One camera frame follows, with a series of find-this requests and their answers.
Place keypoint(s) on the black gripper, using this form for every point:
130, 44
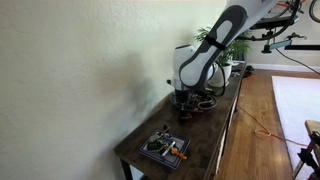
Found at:
182, 99

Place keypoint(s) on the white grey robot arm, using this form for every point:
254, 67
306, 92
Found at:
193, 67

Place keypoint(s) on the round dark blue tray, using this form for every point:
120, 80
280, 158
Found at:
198, 102

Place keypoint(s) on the square blue-rimmed key tray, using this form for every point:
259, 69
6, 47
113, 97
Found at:
170, 159

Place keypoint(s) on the dark wooden console table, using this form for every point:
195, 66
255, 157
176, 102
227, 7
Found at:
203, 130

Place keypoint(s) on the bunch of keys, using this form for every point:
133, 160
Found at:
161, 142

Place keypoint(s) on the white ceramic plant pot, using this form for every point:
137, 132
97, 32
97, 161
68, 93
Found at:
221, 76

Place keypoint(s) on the green potted plant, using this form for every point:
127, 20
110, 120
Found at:
235, 51

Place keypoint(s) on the white area rug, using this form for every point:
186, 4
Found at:
297, 100

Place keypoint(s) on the orange-handled tool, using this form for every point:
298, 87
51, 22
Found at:
177, 153

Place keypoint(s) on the black stereo camera bar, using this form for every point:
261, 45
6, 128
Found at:
270, 23

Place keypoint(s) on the bicycle on wall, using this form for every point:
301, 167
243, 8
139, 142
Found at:
286, 7

